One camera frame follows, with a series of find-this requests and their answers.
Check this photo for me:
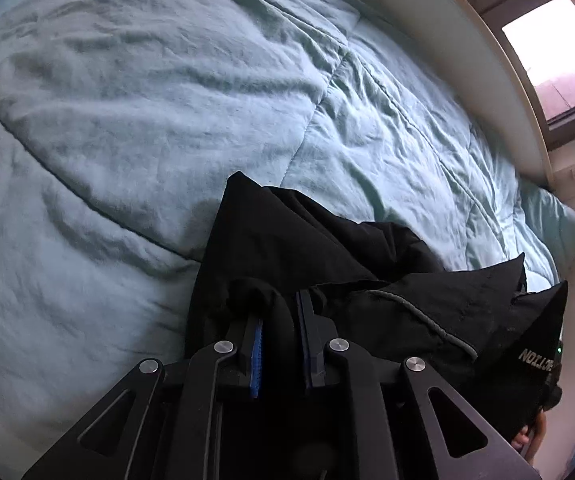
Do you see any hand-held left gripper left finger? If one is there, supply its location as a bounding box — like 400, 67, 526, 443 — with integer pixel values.
22, 310, 268, 480

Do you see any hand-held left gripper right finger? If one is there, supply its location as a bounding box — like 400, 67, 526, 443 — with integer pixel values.
295, 290, 543, 480

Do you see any black hooded jacket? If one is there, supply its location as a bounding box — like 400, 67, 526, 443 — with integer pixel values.
184, 171, 531, 441

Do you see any person's right hand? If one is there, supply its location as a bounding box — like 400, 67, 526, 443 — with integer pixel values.
511, 412, 551, 463

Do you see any teal pillow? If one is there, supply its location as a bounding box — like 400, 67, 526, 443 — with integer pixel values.
517, 177, 575, 281

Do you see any light blue comforter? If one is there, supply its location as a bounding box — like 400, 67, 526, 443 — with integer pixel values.
0, 0, 568, 480

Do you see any dark framed window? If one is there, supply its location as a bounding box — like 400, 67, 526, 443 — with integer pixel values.
437, 0, 575, 133

